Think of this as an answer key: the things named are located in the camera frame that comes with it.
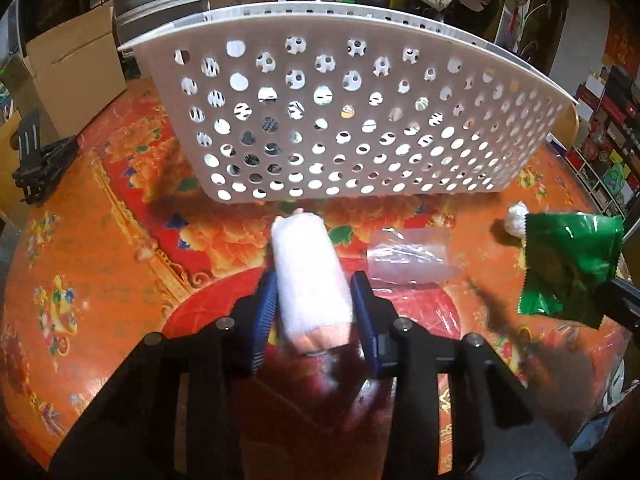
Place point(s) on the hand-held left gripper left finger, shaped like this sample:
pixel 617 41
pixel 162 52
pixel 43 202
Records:
pixel 265 310

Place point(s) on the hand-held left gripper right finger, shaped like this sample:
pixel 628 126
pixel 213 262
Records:
pixel 364 310

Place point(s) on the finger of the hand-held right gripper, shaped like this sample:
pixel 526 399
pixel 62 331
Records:
pixel 625 302

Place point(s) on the white towel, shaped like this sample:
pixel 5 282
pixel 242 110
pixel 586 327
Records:
pixel 310 280

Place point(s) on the green foil packet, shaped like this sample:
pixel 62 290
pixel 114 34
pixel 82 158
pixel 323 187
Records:
pixel 567 265

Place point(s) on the white perforated plastic basket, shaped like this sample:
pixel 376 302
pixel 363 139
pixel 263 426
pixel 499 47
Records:
pixel 390 95

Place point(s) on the clear plastic bag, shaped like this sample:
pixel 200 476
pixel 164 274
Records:
pixel 410 257

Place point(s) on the pale ribbed round ball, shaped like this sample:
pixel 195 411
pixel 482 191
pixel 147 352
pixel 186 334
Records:
pixel 516 217

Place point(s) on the white cubby shelf with boxes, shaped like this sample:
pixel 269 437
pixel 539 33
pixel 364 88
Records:
pixel 610 125

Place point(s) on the wooden chair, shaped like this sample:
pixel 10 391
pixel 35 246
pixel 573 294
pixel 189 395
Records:
pixel 9 150
pixel 570 127

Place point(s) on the open cardboard box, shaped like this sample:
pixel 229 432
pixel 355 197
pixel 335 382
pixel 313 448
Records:
pixel 75 70

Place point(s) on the black clamp mount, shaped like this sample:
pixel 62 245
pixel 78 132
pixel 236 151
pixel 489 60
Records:
pixel 42 165

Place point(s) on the red wall poster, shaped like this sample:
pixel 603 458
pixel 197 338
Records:
pixel 622 35

